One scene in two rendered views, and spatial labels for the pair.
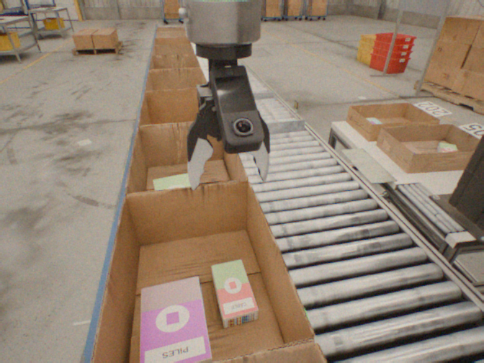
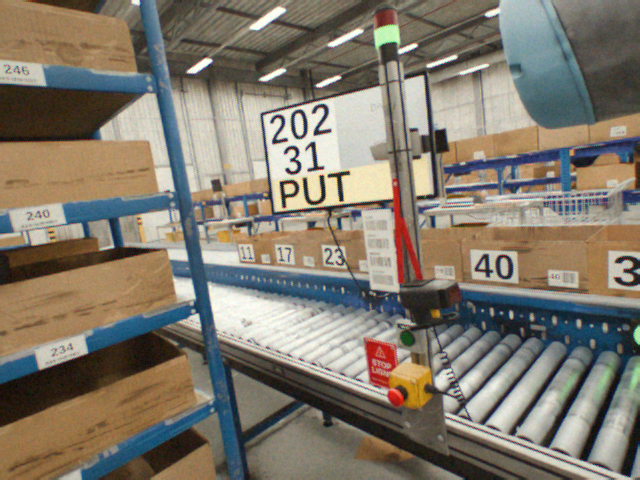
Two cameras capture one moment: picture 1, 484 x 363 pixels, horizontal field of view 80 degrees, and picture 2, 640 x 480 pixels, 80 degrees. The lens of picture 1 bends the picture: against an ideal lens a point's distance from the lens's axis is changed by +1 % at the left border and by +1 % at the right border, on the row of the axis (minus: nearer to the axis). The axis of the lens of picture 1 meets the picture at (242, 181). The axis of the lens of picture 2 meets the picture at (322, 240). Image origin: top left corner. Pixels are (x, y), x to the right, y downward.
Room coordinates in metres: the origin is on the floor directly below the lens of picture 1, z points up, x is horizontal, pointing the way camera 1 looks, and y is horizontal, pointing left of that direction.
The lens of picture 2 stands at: (0.75, -1.32, 1.32)
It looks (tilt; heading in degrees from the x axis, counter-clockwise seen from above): 8 degrees down; 149
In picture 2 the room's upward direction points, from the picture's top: 8 degrees counter-clockwise
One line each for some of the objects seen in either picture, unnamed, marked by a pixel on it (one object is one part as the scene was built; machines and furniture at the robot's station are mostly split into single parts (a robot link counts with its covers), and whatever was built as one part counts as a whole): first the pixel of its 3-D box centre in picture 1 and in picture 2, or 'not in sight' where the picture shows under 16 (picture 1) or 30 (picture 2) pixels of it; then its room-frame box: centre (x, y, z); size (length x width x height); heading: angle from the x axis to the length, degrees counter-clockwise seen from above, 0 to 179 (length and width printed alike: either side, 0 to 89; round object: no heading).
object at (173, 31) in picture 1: (171, 37); not in sight; (3.42, 0.75, 0.96); 0.39 x 0.29 x 0.17; 13
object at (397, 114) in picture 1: (390, 120); not in sight; (1.55, -0.84, 0.80); 0.38 x 0.28 x 0.10; 98
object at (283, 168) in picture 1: (286, 168); not in sight; (1.15, -0.21, 0.72); 0.52 x 0.05 x 0.05; 102
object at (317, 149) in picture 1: (277, 155); not in sight; (1.28, -0.18, 0.72); 0.52 x 0.05 x 0.05; 102
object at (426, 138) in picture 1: (431, 146); not in sight; (1.23, -0.90, 0.80); 0.38 x 0.28 x 0.10; 96
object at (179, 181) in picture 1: (177, 200); not in sight; (0.66, 0.19, 0.92); 0.16 x 0.11 x 0.07; 21
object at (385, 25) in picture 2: not in sight; (386, 30); (0.11, -0.71, 1.62); 0.05 x 0.05 x 0.06
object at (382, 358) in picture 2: not in sight; (392, 367); (0.05, -0.76, 0.85); 0.16 x 0.01 x 0.13; 12
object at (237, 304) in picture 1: (233, 291); not in sight; (0.37, 0.02, 0.90); 0.13 x 0.07 x 0.04; 15
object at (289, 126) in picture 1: (265, 130); not in sight; (1.50, -0.13, 0.76); 0.46 x 0.01 x 0.09; 102
